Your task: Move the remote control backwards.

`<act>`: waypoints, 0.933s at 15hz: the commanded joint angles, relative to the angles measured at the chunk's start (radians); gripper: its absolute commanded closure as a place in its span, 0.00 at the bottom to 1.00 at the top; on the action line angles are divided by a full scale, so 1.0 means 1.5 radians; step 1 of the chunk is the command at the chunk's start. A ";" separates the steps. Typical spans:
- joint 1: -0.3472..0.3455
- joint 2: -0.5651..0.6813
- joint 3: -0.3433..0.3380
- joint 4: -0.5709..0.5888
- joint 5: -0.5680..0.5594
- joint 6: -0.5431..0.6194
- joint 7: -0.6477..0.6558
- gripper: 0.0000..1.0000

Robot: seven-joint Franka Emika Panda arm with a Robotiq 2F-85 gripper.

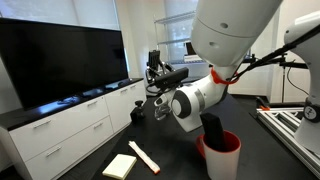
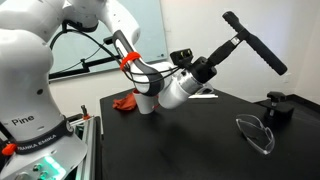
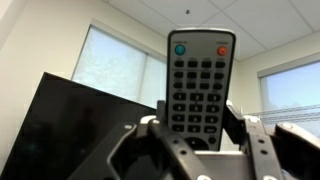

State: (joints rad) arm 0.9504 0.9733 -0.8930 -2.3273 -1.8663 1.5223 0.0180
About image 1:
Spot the aluminium profile frame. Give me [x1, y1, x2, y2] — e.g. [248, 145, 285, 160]
[256, 107, 320, 179]

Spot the white book stack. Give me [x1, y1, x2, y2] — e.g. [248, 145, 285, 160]
[183, 54, 205, 64]

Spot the metal wire shelf rack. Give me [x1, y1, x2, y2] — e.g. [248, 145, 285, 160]
[153, 9, 205, 96]

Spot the black flat television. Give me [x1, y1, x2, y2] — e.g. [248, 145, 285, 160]
[0, 17, 129, 111]

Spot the white mug red inside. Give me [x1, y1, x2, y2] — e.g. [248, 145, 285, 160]
[195, 130, 243, 180]

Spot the yellow sticky note pad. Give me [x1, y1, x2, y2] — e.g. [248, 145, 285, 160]
[101, 153, 138, 180]

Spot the thin black hanging cable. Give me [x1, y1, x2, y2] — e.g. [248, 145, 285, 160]
[285, 65, 311, 97]

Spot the dark brown box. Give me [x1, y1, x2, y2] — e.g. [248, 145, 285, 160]
[185, 41, 198, 56]

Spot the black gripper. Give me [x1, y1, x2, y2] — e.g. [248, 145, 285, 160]
[145, 60, 175, 85]

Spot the white marker orange cap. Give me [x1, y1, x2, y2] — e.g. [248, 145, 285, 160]
[127, 140, 162, 176]

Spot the white drawer cabinet black top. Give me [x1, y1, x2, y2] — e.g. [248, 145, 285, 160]
[0, 77, 148, 180]

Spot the grey remote control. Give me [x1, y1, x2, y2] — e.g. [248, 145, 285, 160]
[148, 49, 161, 70]

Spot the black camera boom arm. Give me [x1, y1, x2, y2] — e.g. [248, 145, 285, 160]
[244, 52, 313, 104]

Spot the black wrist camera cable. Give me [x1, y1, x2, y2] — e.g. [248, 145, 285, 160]
[231, 23, 320, 81]

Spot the orange black clamp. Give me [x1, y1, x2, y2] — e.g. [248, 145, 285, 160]
[255, 96, 271, 112]

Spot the black rectangular block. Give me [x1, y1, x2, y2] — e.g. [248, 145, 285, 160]
[199, 113, 228, 154]

